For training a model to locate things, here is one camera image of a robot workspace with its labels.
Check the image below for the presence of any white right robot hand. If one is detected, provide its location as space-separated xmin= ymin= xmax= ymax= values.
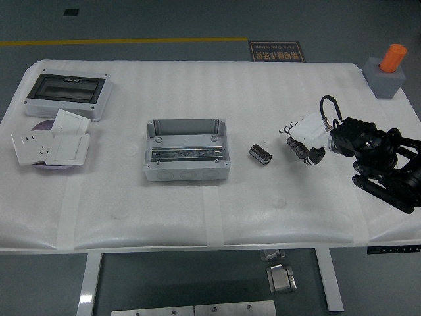
xmin=278 ymin=112 xmax=332 ymax=166

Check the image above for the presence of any grey open junction box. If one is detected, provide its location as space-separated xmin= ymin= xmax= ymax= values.
xmin=141 ymin=117 xmax=232 ymax=182

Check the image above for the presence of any grey box with dark window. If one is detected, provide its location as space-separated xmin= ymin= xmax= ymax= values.
xmin=23 ymin=68 xmax=114 ymax=123

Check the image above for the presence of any white foam mat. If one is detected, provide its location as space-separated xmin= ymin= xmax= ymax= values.
xmin=0 ymin=59 xmax=421 ymax=251

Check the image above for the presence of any grey block holder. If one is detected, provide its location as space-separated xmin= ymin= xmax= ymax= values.
xmin=362 ymin=56 xmax=407 ymax=99

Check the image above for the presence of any black floor sign orange text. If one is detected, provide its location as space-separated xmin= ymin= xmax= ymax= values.
xmin=247 ymin=40 xmax=307 ymax=63

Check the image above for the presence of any orange cylinder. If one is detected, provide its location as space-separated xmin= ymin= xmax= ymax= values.
xmin=378 ymin=43 xmax=409 ymax=74

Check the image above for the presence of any small silver metal block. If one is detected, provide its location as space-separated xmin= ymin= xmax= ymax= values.
xmin=259 ymin=249 xmax=287 ymax=263

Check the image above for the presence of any black table control panel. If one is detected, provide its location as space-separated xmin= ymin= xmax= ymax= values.
xmin=366 ymin=244 xmax=421 ymax=255

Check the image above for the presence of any large silver metal block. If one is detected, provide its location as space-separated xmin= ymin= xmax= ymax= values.
xmin=265 ymin=263 xmax=299 ymax=295

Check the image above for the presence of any white tape strip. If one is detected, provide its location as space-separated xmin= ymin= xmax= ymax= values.
xmin=55 ymin=179 xmax=83 ymax=250

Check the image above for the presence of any purple plate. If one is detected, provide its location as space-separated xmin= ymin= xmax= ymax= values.
xmin=30 ymin=119 xmax=90 ymax=171

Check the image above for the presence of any metal mounting rail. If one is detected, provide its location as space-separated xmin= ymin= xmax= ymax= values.
xmin=151 ymin=144 xmax=226 ymax=163

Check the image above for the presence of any grey metal base plate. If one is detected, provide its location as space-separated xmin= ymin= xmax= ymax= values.
xmin=111 ymin=305 xmax=195 ymax=316
xmin=193 ymin=300 xmax=277 ymax=316

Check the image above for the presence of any white wall switch panel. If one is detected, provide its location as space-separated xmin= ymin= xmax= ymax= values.
xmin=51 ymin=109 xmax=92 ymax=136
xmin=45 ymin=133 xmax=91 ymax=167

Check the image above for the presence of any white wall socket panel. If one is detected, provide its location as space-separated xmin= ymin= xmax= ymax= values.
xmin=11 ymin=130 xmax=57 ymax=167

